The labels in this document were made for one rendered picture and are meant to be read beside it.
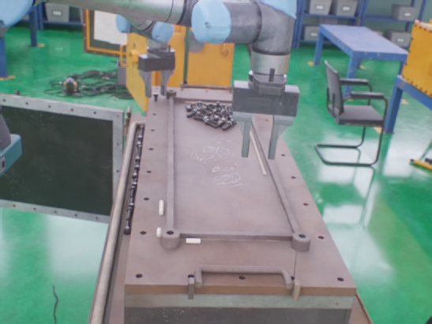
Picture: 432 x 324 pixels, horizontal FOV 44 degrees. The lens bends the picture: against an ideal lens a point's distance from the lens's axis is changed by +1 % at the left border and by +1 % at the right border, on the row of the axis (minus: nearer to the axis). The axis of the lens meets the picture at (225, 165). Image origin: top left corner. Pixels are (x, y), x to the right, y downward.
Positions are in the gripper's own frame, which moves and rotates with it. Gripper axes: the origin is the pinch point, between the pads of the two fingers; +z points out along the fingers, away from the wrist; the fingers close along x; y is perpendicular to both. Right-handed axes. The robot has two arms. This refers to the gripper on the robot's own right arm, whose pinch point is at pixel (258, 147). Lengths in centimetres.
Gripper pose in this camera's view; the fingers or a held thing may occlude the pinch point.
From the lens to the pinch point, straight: 111.8
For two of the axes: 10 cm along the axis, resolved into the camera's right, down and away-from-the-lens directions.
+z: -0.9, 9.0, 4.2
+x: -10.0, -0.9, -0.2
